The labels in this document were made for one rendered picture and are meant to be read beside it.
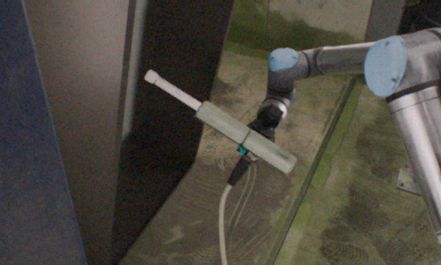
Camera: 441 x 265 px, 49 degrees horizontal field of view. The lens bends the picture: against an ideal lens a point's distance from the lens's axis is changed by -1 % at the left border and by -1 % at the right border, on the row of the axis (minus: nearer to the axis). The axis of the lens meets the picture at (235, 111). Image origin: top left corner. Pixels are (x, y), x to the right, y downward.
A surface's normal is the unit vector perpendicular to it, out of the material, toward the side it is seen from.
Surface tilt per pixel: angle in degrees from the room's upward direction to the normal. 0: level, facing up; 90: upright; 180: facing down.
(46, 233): 90
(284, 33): 90
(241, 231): 0
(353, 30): 90
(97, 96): 89
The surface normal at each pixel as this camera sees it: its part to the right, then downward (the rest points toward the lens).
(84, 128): -0.39, 0.53
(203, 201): 0.04, -0.80
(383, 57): -0.94, 0.08
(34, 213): 0.92, 0.26
